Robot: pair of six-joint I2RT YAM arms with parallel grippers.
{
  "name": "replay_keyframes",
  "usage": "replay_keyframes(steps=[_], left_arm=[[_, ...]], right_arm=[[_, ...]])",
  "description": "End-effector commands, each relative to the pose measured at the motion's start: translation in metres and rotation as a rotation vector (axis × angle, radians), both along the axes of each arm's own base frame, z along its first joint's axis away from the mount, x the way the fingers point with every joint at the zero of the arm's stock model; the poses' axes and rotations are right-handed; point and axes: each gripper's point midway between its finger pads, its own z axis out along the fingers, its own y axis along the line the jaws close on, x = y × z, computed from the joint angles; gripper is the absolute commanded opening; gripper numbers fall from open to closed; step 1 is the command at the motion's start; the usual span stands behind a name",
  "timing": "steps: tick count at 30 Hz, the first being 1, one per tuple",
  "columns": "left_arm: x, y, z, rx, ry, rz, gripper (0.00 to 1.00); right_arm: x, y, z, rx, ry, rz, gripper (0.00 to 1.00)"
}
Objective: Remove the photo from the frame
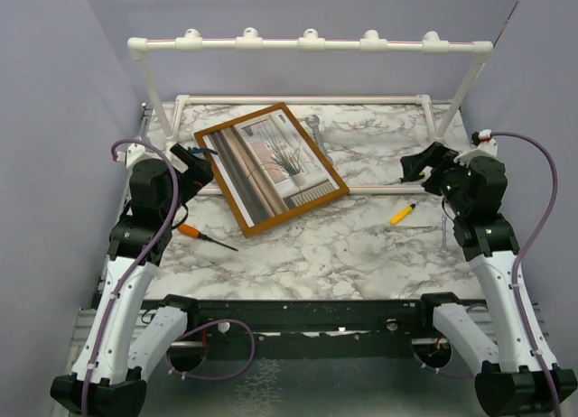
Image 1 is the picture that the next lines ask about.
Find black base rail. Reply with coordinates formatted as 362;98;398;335
169;295;442;360

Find blue handled pliers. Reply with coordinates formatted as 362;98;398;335
188;147;219;155

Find purple cable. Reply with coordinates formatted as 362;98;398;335
419;131;565;417
80;139;256;417

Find aluminium extrusion rail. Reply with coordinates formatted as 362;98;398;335
66;309;98;374

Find white PVC pipe rack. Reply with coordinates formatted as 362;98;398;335
126;27;494;196

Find yellow black screwdriver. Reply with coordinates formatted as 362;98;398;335
389;203;416;226

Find brown wooden picture frame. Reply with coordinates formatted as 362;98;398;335
194;103;350;238

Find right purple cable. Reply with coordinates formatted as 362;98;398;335
419;131;565;417

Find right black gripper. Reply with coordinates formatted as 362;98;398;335
402;140;471;215

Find silver open-end wrench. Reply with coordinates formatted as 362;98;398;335
304;115;333;164

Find small silver wrench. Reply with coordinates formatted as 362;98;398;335
442;215;448;250

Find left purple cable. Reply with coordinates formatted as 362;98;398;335
80;139;256;417

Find orange handled screwdriver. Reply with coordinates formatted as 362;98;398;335
177;224;238;252

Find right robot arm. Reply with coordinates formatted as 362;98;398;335
400;142;577;416

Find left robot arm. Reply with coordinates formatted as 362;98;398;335
50;144;213;416

